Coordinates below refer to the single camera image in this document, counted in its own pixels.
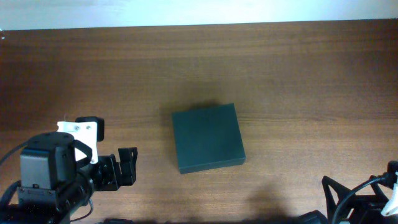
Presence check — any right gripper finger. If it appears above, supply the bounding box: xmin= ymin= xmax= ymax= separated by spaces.
xmin=369 ymin=175 xmax=387 ymax=198
xmin=322 ymin=176 xmax=354 ymax=221

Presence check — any dark green box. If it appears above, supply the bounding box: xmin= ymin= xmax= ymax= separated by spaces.
xmin=172 ymin=103 xmax=246 ymax=174

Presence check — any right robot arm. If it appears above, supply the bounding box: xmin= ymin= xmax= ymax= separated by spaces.
xmin=296 ymin=172 xmax=397 ymax=224

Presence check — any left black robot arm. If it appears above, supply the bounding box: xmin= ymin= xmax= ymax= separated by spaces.
xmin=1 ymin=132 xmax=138 ymax=223

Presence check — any right black cable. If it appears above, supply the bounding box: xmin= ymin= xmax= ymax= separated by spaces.
xmin=330 ymin=161 xmax=398 ymax=224

